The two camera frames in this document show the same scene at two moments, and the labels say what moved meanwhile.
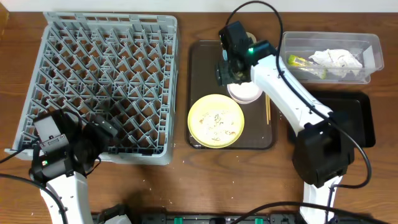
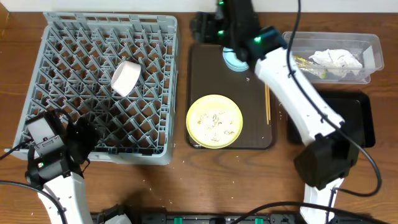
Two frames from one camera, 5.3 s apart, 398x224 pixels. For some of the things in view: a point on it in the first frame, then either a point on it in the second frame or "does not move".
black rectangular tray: (357, 103) does not move
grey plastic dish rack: (123, 68) does not move
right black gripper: (225, 74) -> (203, 23)
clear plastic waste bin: (329, 57) does not move
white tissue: (341, 62) does not move
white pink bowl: (245, 93) -> (124, 77)
